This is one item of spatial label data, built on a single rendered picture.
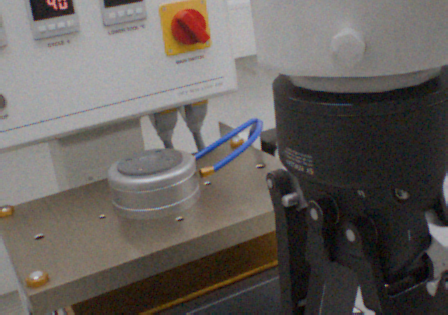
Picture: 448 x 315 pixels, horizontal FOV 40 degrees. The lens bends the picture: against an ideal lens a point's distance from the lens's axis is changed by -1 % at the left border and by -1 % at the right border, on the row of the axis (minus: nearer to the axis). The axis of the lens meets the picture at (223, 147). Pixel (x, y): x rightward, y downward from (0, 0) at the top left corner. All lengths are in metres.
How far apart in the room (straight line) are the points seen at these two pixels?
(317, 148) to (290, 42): 0.04
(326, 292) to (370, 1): 0.16
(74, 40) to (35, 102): 0.07
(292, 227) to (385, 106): 0.12
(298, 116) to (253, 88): 0.96
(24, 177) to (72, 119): 0.50
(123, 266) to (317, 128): 0.27
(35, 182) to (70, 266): 0.68
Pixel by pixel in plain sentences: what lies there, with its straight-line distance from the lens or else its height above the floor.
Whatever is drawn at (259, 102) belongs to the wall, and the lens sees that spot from 1.21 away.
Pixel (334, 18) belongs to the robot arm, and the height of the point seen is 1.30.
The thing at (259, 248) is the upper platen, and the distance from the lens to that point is 0.56.
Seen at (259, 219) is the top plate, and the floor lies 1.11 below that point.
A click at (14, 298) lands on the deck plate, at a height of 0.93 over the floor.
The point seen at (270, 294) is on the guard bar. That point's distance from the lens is 0.53.
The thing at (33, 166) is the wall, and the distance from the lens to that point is 1.14.
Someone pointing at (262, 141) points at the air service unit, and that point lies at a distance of 0.75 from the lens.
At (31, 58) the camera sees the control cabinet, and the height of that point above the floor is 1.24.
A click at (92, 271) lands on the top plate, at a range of 0.47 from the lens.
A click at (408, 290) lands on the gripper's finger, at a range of 0.28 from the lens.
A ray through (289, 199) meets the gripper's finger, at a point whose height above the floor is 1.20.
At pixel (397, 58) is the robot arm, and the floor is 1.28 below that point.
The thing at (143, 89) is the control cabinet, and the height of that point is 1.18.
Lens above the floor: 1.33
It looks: 19 degrees down
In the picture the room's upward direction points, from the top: 8 degrees counter-clockwise
